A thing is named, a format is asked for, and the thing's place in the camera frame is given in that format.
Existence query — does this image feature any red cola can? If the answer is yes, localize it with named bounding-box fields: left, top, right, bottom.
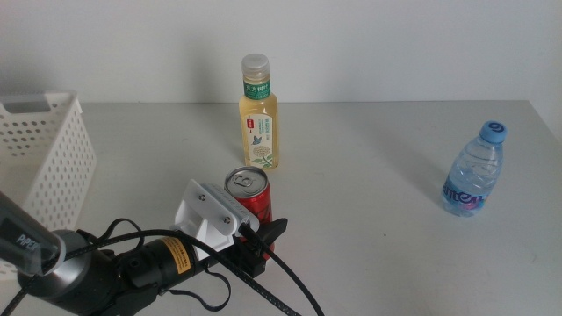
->
left=223, top=165, right=276, bottom=260

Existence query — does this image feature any yellow tea bottle green label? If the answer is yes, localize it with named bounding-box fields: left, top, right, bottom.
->
left=238, top=53, right=280, bottom=171

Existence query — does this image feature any clear water bottle blue cap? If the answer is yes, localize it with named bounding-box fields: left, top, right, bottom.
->
left=441, top=120, right=508, bottom=219

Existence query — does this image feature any white perforated plastic basket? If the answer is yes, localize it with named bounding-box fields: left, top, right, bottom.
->
left=0, top=90, right=97, bottom=282

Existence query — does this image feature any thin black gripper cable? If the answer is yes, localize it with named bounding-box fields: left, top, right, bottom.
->
left=166, top=262, right=233, bottom=312

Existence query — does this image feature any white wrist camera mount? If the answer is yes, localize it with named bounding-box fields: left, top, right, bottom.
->
left=170, top=178, right=261, bottom=262

